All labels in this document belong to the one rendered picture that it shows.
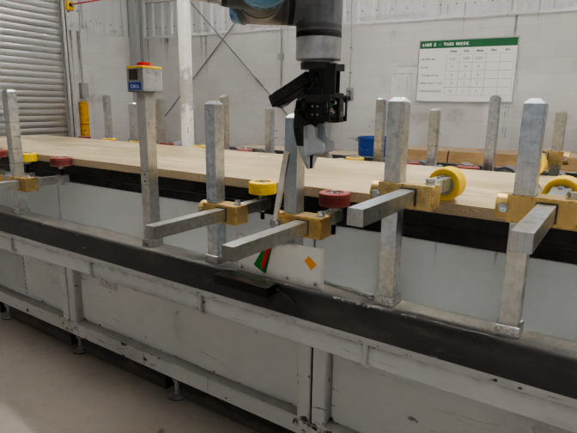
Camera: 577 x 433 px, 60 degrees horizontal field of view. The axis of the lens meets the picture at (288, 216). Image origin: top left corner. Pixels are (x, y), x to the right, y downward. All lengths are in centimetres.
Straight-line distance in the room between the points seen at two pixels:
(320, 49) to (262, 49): 866
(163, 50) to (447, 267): 1014
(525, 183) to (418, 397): 73
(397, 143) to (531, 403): 57
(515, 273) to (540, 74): 723
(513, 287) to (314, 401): 81
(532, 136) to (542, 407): 52
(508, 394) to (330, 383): 63
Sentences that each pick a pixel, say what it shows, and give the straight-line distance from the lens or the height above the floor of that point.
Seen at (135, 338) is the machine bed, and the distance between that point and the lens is 219.
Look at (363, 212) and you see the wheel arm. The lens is 81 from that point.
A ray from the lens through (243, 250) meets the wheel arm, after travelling 97.
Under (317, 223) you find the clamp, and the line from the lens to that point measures 114.
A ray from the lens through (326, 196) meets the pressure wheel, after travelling 124.
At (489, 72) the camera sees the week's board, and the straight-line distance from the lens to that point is 822.
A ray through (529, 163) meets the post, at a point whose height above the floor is 103.
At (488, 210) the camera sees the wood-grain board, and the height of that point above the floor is 90.
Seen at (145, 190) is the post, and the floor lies 87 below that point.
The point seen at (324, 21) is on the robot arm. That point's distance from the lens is 101.
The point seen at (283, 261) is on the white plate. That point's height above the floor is 75.
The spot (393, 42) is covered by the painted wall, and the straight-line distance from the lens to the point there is 861.
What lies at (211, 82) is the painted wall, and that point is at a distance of 1028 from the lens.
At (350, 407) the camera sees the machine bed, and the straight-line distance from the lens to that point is 161.
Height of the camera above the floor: 112
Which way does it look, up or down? 13 degrees down
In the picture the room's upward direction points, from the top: 1 degrees clockwise
